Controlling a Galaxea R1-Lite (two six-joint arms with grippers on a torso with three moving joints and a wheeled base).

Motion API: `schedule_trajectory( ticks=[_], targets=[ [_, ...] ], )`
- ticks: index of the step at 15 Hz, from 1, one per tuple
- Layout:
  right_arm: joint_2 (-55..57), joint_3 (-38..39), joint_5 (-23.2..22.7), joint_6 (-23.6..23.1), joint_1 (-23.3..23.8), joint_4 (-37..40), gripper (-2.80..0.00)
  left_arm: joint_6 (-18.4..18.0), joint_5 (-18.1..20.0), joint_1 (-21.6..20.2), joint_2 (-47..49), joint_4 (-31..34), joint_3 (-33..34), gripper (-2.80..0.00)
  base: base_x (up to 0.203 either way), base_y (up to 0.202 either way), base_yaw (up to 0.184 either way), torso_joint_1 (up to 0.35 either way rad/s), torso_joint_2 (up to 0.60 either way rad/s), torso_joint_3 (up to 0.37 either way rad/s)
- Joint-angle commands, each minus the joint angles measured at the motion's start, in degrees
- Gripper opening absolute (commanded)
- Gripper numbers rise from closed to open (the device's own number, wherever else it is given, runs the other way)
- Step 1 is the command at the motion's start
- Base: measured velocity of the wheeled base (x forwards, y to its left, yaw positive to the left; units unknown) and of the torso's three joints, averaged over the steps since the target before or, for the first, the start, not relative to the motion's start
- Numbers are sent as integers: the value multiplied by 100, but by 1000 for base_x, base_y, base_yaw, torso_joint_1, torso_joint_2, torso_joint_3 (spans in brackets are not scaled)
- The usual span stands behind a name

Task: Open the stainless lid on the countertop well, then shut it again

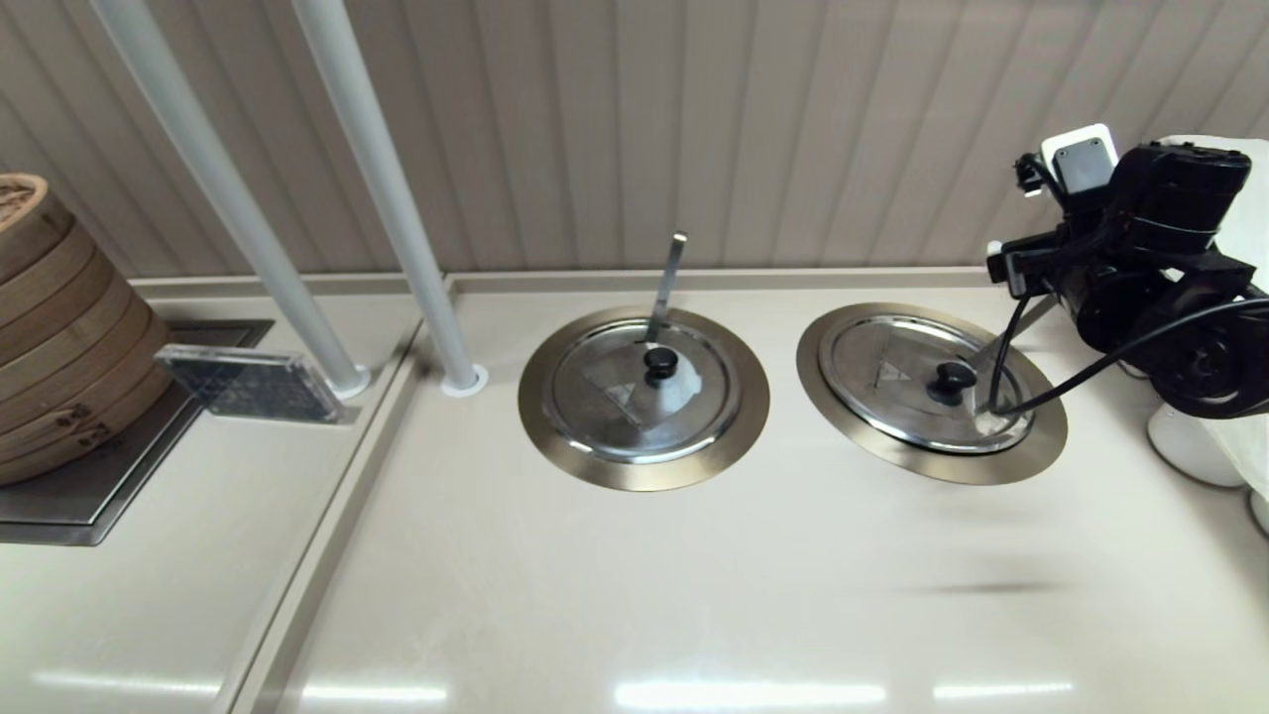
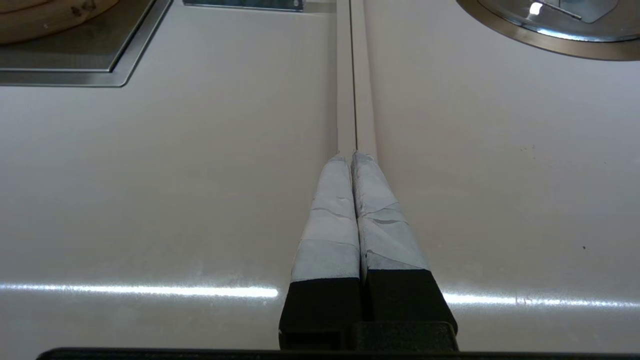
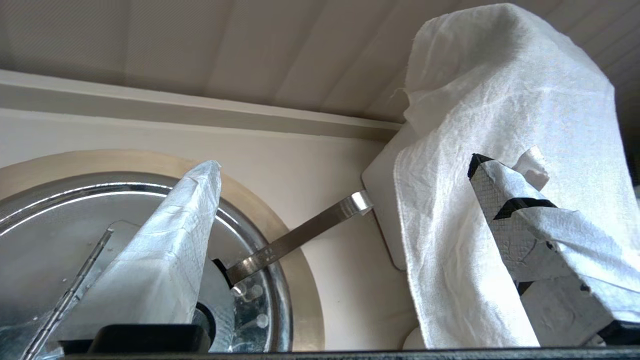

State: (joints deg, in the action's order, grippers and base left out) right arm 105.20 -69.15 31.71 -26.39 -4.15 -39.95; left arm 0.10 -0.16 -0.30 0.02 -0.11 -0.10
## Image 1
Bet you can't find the bamboo steamer stack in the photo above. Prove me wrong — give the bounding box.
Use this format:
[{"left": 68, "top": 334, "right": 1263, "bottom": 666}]
[{"left": 0, "top": 172, "right": 177, "bottom": 487}]

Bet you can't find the white pole base ring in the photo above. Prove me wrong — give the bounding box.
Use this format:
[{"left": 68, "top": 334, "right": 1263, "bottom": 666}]
[
  {"left": 319, "top": 363, "right": 374, "bottom": 400},
  {"left": 439, "top": 362, "right": 490, "bottom": 398}
]

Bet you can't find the clear acrylic sign holder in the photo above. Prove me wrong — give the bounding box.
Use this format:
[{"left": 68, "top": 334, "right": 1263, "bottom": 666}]
[{"left": 154, "top": 342, "right": 360, "bottom": 425}]

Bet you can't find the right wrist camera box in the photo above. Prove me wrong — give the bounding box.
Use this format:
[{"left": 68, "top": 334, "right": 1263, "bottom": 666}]
[{"left": 985, "top": 233, "right": 1062, "bottom": 300}]

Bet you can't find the white metal pole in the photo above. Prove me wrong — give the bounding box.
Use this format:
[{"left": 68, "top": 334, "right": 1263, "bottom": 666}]
[
  {"left": 91, "top": 0, "right": 363, "bottom": 388},
  {"left": 290, "top": 0, "right": 485, "bottom": 388}
]

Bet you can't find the steel ladle handle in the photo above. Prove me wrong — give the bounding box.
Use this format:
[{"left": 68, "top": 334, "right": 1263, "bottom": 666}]
[
  {"left": 646, "top": 231, "right": 690, "bottom": 343},
  {"left": 975, "top": 296, "right": 1059, "bottom": 416}
]

